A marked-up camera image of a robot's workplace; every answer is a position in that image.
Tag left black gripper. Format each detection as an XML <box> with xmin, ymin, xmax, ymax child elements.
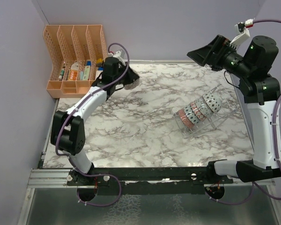
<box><xmin>114</xmin><ymin>62</ymin><xmax>140</xmax><ymax>86</ymax></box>

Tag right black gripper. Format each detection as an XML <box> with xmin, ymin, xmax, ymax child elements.
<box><xmin>187</xmin><ymin>34</ymin><xmax>252</xmax><ymax>79</ymax></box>

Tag pink patterned bowl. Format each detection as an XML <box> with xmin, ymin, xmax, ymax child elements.
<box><xmin>124</xmin><ymin>79</ymin><xmax>140</xmax><ymax>90</ymax></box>

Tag white diamond patterned bowl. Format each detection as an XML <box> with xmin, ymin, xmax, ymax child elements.
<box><xmin>203</xmin><ymin>93</ymin><xmax>222</xmax><ymax>113</ymax></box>

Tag grey white patterned bowl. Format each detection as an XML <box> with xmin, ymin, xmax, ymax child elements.
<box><xmin>195</xmin><ymin>97</ymin><xmax>213</xmax><ymax>118</ymax></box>

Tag red floral bowl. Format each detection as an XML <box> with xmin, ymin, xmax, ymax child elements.
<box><xmin>178</xmin><ymin>109</ymin><xmax>194</xmax><ymax>129</ymax></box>

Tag dark blue patterned bowl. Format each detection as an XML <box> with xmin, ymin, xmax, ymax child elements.
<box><xmin>190</xmin><ymin>102</ymin><xmax>206</xmax><ymax>121</ymax></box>

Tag light blue patterned bowl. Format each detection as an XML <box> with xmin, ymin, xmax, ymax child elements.
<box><xmin>183</xmin><ymin>105</ymin><xmax>201</xmax><ymax>124</ymax></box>

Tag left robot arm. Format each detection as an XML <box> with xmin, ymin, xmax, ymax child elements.
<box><xmin>51</xmin><ymin>57</ymin><xmax>140</xmax><ymax>185</ymax></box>

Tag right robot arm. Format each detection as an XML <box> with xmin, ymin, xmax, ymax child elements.
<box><xmin>187</xmin><ymin>35</ymin><xmax>281</xmax><ymax>183</ymax></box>

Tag orange plastic file organizer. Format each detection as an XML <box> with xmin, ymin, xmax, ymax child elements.
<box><xmin>43</xmin><ymin>25</ymin><xmax>107</xmax><ymax>98</ymax></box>

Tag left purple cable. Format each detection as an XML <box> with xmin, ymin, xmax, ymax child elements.
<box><xmin>55</xmin><ymin>43</ymin><xmax>131</xmax><ymax>207</ymax></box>

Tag white wire dish rack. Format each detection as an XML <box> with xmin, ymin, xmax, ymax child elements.
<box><xmin>173</xmin><ymin>84</ymin><xmax>238</xmax><ymax>138</ymax></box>

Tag black mounting base rail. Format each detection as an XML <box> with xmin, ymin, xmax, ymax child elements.
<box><xmin>67</xmin><ymin>167</ymin><xmax>233</xmax><ymax>195</ymax></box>

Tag aluminium frame rail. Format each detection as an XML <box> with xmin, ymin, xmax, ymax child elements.
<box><xmin>27</xmin><ymin>169</ymin><xmax>70</xmax><ymax>188</ymax></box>

